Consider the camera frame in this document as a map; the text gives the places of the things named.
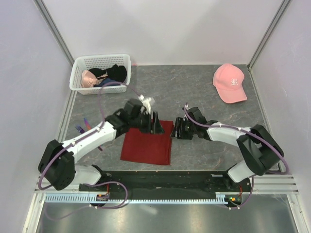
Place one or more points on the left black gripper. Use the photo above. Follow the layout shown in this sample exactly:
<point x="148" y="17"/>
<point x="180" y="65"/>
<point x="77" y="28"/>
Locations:
<point x="148" y="129"/>

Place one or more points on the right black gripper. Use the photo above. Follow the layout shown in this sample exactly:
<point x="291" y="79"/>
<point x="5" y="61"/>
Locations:
<point x="179" y="123"/>

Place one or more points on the dark red cloth napkin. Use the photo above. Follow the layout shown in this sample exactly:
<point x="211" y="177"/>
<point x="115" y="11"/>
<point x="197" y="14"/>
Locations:
<point x="145" y="148"/>

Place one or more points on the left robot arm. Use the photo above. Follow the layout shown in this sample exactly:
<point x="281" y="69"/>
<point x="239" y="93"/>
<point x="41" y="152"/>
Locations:
<point x="58" y="166"/>

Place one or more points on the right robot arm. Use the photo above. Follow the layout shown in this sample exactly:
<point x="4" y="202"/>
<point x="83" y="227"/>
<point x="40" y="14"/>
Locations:
<point x="259" y="150"/>

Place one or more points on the black cloth in basket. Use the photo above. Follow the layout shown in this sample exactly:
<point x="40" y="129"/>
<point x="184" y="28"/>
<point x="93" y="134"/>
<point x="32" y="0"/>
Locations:
<point x="114" y="73"/>

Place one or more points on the blue cloth in basket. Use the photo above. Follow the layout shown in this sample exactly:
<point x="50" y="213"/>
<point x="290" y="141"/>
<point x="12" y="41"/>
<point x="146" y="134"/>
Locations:
<point x="107" y="82"/>

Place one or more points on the pink baseball cap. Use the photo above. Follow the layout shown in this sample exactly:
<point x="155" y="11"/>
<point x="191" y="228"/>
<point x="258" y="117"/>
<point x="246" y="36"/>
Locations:
<point x="228" y="80"/>

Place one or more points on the pink cloth in basket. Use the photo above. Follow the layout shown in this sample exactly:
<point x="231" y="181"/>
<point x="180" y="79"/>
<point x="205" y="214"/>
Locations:
<point x="88" y="79"/>

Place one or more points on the white plastic basket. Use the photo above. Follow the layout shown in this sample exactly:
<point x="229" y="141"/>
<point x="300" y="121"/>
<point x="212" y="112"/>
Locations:
<point x="103" y="62"/>

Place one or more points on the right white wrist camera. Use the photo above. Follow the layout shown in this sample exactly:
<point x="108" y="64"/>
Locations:
<point x="196" y="115"/>

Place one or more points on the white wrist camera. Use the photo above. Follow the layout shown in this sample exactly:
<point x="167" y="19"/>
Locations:
<point x="196" y="115"/>
<point x="147" y="103"/>

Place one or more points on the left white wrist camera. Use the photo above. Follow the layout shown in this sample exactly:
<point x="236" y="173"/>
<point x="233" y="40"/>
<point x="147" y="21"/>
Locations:
<point x="147" y="103"/>

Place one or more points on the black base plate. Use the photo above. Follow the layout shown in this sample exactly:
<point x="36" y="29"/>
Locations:
<point x="173" y="184"/>

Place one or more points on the front aluminium rail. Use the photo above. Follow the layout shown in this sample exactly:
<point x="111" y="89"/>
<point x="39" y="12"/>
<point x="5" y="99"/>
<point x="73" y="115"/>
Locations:
<point x="263" y="185"/>

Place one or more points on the right aluminium frame post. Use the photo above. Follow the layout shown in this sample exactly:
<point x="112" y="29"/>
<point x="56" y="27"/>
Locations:
<point x="269" y="31"/>

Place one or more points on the aluminium frame post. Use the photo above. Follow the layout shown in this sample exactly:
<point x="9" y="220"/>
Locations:
<point x="54" y="30"/>
<point x="269" y="31"/>

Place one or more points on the light blue cable duct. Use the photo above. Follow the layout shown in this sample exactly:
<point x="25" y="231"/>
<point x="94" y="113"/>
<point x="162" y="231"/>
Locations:
<point x="96" y="199"/>

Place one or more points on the left aluminium frame post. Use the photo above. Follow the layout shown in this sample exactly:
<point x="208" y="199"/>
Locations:
<point x="54" y="30"/>

